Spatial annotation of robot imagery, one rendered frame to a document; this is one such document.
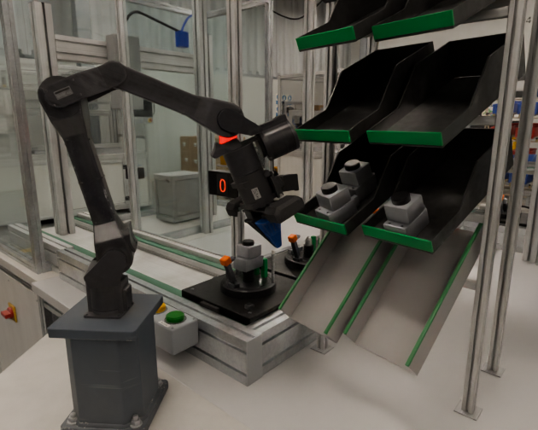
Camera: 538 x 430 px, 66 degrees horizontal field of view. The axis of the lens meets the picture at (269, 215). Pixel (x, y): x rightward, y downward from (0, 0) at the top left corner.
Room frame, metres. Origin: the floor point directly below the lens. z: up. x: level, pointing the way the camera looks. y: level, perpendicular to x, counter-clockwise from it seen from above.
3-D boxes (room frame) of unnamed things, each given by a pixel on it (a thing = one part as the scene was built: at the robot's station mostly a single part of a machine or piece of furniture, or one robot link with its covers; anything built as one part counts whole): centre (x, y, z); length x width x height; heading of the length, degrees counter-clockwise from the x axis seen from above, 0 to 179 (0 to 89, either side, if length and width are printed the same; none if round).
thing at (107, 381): (0.67, 0.28, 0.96); 0.15 x 0.15 x 0.20; 86
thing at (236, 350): (1.05, 0.36, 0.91); 0.89 x 0.06 x 0.11; 49
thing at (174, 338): (0.88, 0.26, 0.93); 0.21 x 0.07 x 0.06; 49
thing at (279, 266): (1.18, -0.12, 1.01); 0.24 x 0.24 x 0.13; 49
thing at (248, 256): (0.99, 0.04, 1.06); 0.08 x 0.04 x 0.07; 139
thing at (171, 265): (1.20, 0.26, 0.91); 0.84 x 0.28 x 0.10; 49
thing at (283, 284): (0.99, 0.05, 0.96); 0.24 x 0.24 x 0.02; 49
